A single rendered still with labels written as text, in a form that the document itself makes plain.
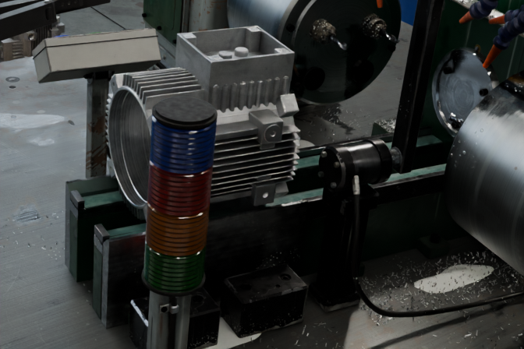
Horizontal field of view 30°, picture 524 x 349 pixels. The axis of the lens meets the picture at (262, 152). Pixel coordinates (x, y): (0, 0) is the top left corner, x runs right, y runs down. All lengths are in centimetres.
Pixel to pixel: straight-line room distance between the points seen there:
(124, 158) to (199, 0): 52
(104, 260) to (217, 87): 26
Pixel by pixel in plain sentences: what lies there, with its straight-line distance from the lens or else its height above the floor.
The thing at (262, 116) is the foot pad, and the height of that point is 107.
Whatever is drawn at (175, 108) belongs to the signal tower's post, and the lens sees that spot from 90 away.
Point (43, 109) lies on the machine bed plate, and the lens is 186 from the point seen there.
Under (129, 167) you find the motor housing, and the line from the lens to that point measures 133.
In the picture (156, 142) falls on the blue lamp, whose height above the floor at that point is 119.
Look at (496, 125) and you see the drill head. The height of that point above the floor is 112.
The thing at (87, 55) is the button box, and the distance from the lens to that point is 142.
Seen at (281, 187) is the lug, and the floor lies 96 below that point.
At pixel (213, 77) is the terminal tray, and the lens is 121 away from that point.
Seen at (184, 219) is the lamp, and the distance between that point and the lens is 92.
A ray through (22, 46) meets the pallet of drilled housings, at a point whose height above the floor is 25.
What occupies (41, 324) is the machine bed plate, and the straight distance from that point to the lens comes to 131.
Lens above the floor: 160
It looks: 27 degrees down
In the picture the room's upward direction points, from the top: 6 degrees clockwise
